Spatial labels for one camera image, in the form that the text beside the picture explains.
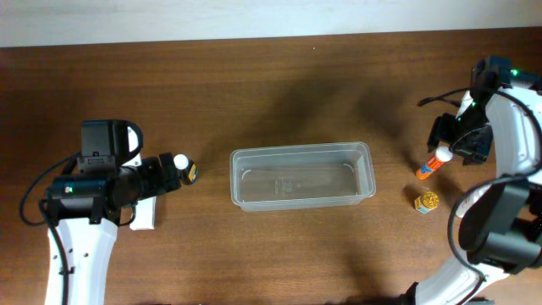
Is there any orange tube white cap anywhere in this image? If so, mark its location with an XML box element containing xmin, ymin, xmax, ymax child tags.
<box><xmin>416</xmin><ymin>147</ymin><xmax>453</xmax><ymax>180</ymax></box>

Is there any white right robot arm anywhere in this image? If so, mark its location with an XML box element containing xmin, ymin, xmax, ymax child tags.
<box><xmin>401</xmin><ymin>56</ymin><xmax>541</xmax><ymax>304</ymax></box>

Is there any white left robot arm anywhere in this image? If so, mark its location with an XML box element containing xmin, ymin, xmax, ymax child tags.
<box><xmin>39</xmin><ymin>119</ymin><xmax>181</xmax><ymax>304</ymax></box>

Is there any clear plastic container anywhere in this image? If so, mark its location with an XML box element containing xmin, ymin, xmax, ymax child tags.
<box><xmin>230</xmin><ymin>142</ymin><xmax>376</xmax><ymax>212</ymax></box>

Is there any dark bottle white cap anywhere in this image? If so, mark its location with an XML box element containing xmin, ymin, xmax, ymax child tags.
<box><xmin>174</xmin><ymin>154</ymin><xmax>198</xmax><ymax>185</ymax></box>

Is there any white green medicine box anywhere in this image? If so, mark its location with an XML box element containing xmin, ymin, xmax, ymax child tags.
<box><xmin>130</xmin><ymin>197</ymin><xmax>156</xmax><ymax>230</ymax></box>

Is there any small gold lid jar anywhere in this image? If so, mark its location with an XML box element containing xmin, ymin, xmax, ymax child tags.
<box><xmin>414</xmin><ymin>191</ymin><xmax>440</xmax><ymax>214</ymax></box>

